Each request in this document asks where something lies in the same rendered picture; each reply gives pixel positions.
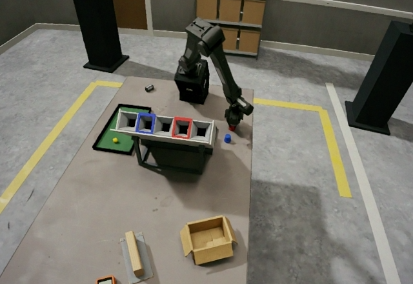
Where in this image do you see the blue plug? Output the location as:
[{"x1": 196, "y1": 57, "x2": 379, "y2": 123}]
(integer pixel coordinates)
[{"x1": 224, "y1": 134, "x2": 231, "y2": 143}]

